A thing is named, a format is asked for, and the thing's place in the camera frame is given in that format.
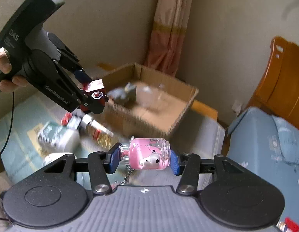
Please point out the white wall socket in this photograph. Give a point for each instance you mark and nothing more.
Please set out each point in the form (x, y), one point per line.
(237, 107)

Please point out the wooden bedside table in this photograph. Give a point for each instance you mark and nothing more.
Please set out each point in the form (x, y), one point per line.
(204, 110)

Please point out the red toy train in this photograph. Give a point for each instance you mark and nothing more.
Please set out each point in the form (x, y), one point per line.
(96, 97)

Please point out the blue floral bedding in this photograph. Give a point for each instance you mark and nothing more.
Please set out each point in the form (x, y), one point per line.
(268, 146)

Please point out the wooden headboard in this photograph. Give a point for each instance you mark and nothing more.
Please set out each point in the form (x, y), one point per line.
(277, 92)

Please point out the brown cardboard box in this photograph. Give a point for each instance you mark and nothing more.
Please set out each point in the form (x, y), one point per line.
(135, 120)

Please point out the white green-labelled bottle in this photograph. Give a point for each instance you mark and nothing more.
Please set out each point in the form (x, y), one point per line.
(57, 138)

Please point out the grey toy figure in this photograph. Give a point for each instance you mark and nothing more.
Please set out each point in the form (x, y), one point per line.
(123, 95)

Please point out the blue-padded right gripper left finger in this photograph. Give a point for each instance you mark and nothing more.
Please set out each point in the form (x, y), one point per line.
(100, 164)

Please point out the clear golden capsule bottle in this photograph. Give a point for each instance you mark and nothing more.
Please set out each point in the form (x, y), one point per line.
(103, 137)

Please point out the clear container red label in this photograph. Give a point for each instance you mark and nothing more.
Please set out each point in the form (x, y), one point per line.
(51, 157)

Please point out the clear plastic ball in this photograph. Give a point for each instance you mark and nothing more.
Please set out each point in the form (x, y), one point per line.
(152, 97)

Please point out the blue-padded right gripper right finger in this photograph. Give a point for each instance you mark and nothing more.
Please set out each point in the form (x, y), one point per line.
(188, 167)

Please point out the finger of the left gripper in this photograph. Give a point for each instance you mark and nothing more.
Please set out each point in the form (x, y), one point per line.
(70, 96)
(68, 61)

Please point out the pink pig keychain bottle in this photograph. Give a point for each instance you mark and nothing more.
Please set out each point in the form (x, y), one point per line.
(144, 154)

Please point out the person's hand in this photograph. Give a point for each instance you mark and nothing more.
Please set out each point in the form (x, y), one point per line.
(17, 81)

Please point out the pink orange curtain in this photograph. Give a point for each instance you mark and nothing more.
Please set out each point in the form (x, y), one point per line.
(168, 33)

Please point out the grey blue towel mat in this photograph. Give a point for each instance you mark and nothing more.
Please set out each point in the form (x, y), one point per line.
(23, 155)

